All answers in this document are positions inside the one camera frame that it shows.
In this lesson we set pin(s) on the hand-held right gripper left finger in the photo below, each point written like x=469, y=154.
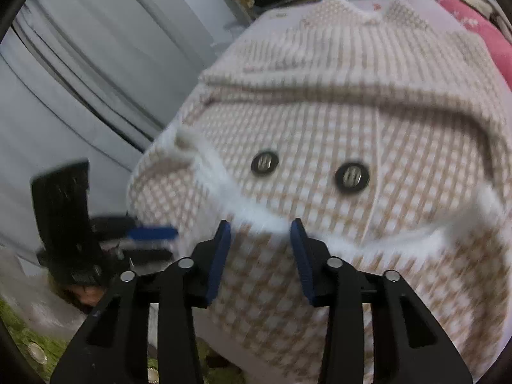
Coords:
x=219, y=264

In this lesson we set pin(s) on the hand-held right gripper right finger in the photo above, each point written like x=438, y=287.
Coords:
x=300, y=264

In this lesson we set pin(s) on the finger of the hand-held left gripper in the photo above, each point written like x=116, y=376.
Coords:
x=148, y=255
x=154, y=233

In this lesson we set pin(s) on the white curtain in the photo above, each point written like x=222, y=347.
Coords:
x=80, y=68

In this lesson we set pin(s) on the green floral floor mat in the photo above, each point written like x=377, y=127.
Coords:
x=48, y=344

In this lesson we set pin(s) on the beige white checked coat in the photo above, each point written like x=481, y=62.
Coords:
x=320, y=108

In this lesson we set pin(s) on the pink floral blanket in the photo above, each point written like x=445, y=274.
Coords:
x=480, y=28

